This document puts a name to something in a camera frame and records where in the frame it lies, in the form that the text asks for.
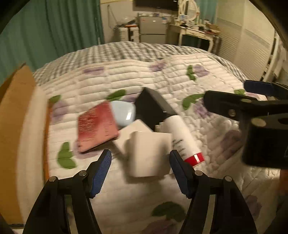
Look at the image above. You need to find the white tube red cap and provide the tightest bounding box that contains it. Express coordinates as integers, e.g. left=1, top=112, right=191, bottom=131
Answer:
left=155, top=115, right=204, bottom=167

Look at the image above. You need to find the black rectangular box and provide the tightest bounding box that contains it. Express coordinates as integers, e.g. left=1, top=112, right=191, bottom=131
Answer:
left=134, top=87, right=177, bottom=131

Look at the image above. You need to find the white cube charger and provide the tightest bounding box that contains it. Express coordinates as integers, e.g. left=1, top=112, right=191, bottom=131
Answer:
left=127, top=131, right=172, bottom=177

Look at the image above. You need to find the red rose card wallet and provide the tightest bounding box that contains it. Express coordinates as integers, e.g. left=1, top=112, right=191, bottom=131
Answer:
left=77, top=101, right=119, bottom=153

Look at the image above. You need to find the light blue earbuds case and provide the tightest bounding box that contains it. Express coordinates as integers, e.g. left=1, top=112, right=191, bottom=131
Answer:
left=110, top=100, right=136, bottom=129

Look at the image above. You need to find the white power adapter plug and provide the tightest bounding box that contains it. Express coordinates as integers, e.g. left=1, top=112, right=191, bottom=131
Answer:
left=113, top=120, right=153, bottom=156

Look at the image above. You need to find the white louvred wardrobe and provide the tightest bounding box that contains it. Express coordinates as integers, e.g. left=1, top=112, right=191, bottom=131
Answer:
left=216, top=1, right=275, bottom=80

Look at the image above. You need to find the floral white quilt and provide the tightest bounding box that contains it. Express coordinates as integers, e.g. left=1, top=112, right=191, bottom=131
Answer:
left=42, top=53, right=280, bottom=233

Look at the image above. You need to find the white dressing table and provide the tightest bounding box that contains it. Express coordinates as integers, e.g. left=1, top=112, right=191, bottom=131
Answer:
left=166, top=24, right=222, bottom=54

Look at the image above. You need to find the small teal window curtain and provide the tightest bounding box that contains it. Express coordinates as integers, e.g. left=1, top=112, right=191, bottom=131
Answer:
left=196, top=0, right=218, bottom=23

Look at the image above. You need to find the brown cardboard box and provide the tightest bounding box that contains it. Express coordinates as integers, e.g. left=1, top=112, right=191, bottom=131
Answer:
left=1, top=64, right=48, bottom=225

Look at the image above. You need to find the white oval vanity mirror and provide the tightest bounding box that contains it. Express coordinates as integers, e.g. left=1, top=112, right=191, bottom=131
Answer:
left=178, top=0, right=200, bottom=22

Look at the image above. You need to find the silver mini fridge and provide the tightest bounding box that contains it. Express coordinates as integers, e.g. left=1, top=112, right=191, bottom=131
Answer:
left=138, top=17, right=167, bottom=44

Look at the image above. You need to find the grey checked bed sheet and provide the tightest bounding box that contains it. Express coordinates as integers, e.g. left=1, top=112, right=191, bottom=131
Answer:
left=33, top=41, right=247, bottom=85

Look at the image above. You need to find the white suitcase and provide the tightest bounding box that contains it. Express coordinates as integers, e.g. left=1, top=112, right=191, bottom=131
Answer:
left=115, top=25, right=140, bottom=43

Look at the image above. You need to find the large teal curtain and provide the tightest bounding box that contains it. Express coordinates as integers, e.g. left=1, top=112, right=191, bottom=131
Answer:
left=1, top=1, right=104, bottom=81

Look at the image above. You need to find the black wall television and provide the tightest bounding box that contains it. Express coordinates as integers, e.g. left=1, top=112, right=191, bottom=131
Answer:
left=134, top=0, right=178, bottom=11

